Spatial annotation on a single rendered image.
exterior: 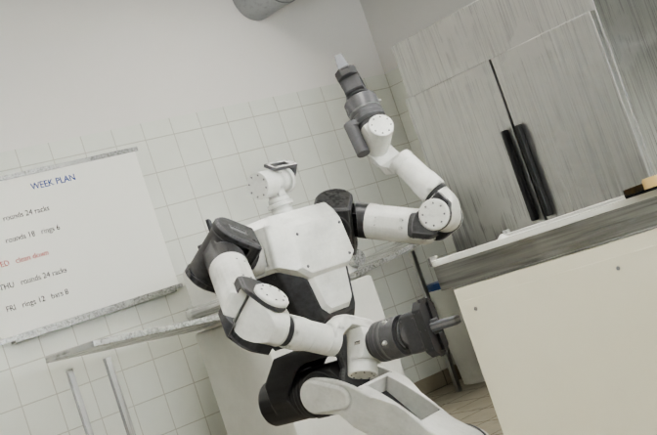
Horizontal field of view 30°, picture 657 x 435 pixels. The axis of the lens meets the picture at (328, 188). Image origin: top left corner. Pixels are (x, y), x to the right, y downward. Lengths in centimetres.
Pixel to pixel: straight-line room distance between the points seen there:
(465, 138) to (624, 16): 111
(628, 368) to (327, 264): 89
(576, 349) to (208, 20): 559
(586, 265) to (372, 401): 77
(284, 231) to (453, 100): 396
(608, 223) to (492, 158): 440
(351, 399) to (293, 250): 36
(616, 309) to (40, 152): 491
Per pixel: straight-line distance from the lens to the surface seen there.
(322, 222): 285
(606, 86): 601
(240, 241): 268
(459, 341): 757
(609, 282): 217
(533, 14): 628
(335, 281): 285
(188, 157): 716
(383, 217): 298
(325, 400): 283
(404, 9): 810
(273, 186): 285
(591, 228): 218
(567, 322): 222
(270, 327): 248
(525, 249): 224
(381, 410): 277
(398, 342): 255
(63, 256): 661
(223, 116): 738
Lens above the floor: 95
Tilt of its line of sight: 4 degrees up
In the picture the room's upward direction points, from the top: 19 degrees counter-clockwise
